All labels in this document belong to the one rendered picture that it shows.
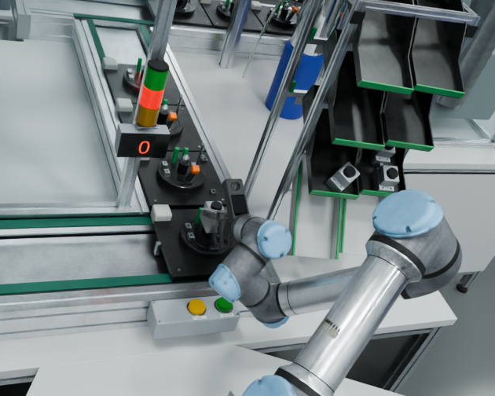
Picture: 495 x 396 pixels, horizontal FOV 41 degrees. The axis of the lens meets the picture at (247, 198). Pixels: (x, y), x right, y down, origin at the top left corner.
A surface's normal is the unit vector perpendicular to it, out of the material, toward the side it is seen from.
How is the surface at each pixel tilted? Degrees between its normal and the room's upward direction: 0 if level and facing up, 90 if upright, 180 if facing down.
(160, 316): 0
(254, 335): 0
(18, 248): 0
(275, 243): 55
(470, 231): 90
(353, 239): 45
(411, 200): 41
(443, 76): 25
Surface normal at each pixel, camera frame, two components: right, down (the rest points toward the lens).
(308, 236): 0.31, -0.06
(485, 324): 0.28, -0.74
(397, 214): -0.42, -0.71
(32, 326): 0.32, 0.67
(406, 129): 0.32, -0.40
